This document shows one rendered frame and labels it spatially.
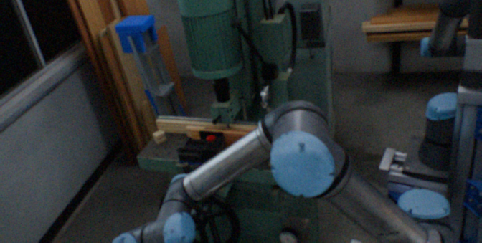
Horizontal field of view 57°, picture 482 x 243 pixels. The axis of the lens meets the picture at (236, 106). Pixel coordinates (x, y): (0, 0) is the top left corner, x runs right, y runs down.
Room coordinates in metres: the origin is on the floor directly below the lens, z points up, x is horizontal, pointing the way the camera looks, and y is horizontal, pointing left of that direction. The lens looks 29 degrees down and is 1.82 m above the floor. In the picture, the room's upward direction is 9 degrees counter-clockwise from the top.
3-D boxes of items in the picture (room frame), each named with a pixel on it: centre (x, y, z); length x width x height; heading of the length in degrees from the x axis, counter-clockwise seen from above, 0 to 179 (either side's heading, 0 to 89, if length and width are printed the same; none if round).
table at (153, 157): (1.32, 0.11, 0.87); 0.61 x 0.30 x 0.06; 66
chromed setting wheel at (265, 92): (1.47, -0.13, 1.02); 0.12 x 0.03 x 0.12; 156
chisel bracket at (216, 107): (1.42, 0.03, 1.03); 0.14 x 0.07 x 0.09; 156
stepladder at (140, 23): (2.27, 0.41, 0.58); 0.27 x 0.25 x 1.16; 69
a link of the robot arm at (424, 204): (0.77, -0.41, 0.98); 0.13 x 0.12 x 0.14; 169
